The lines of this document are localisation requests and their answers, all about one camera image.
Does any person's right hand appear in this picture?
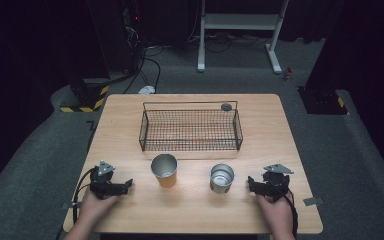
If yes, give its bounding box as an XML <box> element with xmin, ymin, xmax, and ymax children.
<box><xmin>255</xmin><ymin>191</ymin><xmax>296</xmax><ymax>234</ymax></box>

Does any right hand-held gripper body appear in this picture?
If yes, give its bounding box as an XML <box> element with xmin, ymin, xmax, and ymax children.
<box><xmin>260</xmin><ymin>162</ymin><xmax>295</xmax><ymax>203</ymax></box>

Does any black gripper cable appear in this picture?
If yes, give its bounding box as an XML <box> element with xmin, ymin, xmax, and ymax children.
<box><xmin>71</xmin><ymin>167</ymin><xmax>97</xmax><ymax>225</ymax></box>
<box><xmin>285</xmin><ymin>187</ymin><xmax>300</xmax><ymax>240</ymax></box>

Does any white metal stand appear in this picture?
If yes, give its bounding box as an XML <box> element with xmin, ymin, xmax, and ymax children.
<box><xmin>196</xmin><ymin>0</ymin><xmax>290</xmax><ymax>75</ymax></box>

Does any grey tape strip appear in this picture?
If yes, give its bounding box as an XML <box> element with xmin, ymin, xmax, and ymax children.
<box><xmin>61</xmin><ymin>201</ymin><xmax>82</xmax><ymax>211</ymax></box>
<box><xmin>302</xmin><ymin>196</ymin><xmax>325</xmax><ymax>207</ymax></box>

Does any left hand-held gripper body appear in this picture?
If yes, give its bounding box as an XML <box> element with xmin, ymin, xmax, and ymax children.
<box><xmin>89</xmin><ymin>160</ymin><xmax>130</xmax><ymax>201</ymax></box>

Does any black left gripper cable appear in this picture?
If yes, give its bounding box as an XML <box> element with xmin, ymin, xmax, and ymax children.
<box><xmin>71</xmin><ymin>167</ymin><xmax>97</xmax><ymax>225</ymax></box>

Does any orange cup with metal inside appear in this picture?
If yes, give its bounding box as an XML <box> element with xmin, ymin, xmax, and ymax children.
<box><xmin>150</xmin><ymin>153</ymin><xmax>179</xmax><ymax>189</ymax></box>

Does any black yellow striped base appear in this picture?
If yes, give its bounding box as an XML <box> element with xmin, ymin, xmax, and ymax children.
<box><xmin>59</xmin><ymin>77</ymin><xmax>111</xmax><ymax>114</ymax></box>
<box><xmin>296</xmin><ymin>85</ymin><xmax>351</xmax><ymax>116</ymax></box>

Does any silver metal cup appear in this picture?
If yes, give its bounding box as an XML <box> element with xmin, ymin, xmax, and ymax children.
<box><xmin>209</xmin><ymin>162</ymin><xmax>236</xmax><ymax>195</ymax></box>

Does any black floor cable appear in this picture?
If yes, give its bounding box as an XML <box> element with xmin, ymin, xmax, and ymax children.
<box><xmin>122</xmin><ymin>45</ymin><xmax>163</xmax><ymax>95</ymax></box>

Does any dark equipment rack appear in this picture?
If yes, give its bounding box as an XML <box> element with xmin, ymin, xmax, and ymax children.
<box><xmin>85</xmin><ymin>0</ymin><xmax>148</xmax><ymax>75</ymax></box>

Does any person's left hand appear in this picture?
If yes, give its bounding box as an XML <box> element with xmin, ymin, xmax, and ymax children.
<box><xmin>78</xmin><ymin>189</ymin><xmax>122</xmax><ymax>231</ymax></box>

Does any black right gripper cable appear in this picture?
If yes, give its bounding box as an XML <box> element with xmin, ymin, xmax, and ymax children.
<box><xmin>285</xmin><ymin>187</ymin><xmax>300</xmax><ymax>240</ymax></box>

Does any white floor adapter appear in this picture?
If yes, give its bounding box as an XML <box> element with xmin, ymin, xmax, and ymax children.
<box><xmin>137</xmin><ymin>85</ymin><xmax>157</xmax><ymax>95</ymax></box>

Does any black wire basket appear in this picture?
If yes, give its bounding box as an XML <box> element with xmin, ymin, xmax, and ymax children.
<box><xmin>138</xmin><ymin>100</ymin><xmax>244</xmax><ymax>153</ymax></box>

